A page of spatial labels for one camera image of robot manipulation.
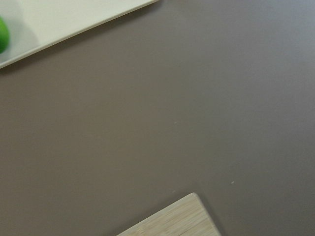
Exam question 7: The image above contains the green lime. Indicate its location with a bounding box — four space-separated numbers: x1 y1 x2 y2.
0 18 10 54

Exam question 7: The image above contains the bamboo cutting board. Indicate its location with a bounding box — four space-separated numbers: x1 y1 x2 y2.
120 193 221 236

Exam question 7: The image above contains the cream serving tray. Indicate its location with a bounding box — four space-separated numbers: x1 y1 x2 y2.
0 0 153 68

